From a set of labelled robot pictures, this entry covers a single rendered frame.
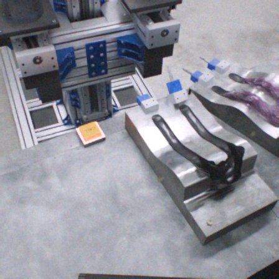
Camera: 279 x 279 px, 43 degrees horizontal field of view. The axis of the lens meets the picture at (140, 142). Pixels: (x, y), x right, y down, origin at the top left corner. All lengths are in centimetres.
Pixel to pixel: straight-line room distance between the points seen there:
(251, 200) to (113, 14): 95
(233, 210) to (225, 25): 251
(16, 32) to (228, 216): 93
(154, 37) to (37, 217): 80
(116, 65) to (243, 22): 206
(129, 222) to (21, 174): 39
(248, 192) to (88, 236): 49
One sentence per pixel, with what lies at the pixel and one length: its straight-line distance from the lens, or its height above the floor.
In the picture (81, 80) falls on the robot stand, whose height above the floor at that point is 72.
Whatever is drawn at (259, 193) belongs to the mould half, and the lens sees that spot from 113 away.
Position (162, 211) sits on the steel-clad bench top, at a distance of 110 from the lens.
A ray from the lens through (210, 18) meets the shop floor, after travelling 345.
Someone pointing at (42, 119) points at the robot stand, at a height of 21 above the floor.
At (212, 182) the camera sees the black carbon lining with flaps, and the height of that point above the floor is 87.
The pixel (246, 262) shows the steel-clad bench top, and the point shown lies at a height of 80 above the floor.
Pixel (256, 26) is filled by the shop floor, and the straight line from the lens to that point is 348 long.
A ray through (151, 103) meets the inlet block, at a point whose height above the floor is 92.
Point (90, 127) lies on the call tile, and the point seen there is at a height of 84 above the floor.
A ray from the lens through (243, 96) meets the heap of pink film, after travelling 131.
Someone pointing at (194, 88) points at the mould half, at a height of 86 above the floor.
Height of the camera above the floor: 177
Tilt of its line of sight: 51 degrees down
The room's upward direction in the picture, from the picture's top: 3 degrees clockwise
